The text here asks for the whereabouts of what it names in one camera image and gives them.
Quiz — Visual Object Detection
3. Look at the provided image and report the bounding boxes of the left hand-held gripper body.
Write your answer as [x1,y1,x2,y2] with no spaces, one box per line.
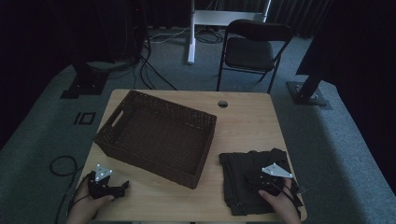
[87,163,118,200]

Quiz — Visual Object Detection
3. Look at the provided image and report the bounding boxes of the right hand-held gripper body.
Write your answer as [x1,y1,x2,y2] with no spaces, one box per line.
[250,162,293,196]

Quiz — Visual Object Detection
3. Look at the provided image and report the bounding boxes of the dark pants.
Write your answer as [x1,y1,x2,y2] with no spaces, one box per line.
[219,147,304,217]

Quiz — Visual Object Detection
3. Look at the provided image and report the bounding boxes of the brown wicker basket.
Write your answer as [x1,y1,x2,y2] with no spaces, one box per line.
[92,90,218,190]

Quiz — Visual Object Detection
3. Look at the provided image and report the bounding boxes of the person's left hand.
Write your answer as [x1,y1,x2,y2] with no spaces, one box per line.
[66,183,116,224]

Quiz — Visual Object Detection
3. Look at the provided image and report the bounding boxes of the person's right hand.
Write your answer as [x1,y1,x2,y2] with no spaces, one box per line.
[258,178,303,224]

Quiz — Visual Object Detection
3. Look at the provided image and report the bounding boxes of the black floor tape marks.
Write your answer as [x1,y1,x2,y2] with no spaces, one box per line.
[73,111,97,126]

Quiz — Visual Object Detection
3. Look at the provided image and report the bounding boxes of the black slanted stand with base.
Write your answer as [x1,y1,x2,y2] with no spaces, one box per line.
[286,69,333,110]

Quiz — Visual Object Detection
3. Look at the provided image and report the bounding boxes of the black stand with square base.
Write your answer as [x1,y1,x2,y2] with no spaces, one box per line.
[60,60,110,100]

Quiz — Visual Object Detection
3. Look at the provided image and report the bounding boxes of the black folding chair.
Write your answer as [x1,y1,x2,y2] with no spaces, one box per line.
[216,19,294,94]

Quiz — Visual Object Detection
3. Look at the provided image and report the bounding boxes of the white metal stand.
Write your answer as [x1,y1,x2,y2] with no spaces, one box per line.
[186,0,272,65]

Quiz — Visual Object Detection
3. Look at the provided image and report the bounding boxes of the dark curtain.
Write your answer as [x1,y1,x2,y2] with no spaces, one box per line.
[214,0,334,38]

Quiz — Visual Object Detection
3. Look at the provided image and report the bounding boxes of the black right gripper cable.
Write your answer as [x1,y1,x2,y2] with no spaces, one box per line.
[267,181,304,218]

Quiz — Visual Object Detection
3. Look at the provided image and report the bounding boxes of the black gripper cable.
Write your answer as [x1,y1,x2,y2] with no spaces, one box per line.
[267,181,304,218]
[49,155,94,224]

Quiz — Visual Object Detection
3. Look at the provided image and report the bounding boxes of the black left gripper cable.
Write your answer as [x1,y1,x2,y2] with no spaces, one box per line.
[49,155,94,224]

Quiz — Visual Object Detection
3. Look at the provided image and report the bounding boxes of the black floor cables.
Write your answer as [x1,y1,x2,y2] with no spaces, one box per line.
[134,31,179,91]

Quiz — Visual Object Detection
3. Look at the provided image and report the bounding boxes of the white floor cable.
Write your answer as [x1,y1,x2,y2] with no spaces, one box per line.
[148,26,191,45]

